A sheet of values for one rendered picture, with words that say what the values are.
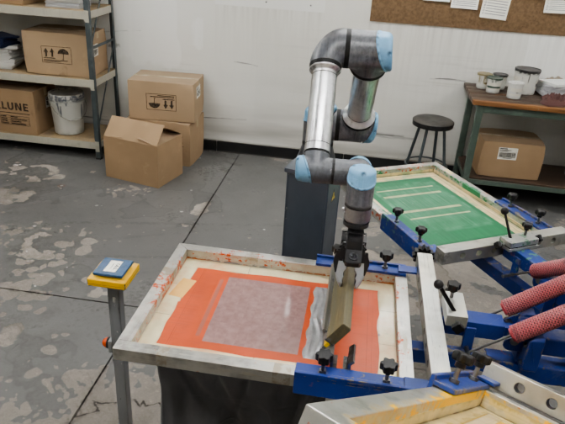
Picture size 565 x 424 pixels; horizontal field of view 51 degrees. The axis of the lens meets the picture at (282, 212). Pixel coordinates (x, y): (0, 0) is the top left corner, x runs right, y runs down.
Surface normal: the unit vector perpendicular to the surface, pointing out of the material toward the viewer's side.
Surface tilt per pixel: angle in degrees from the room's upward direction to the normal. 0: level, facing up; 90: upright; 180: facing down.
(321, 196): 90
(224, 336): 0
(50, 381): 0
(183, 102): 90
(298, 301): 0
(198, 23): 90
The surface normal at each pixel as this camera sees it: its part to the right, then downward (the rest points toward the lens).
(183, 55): -0.15, 0.43
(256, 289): 0.06, -0.90
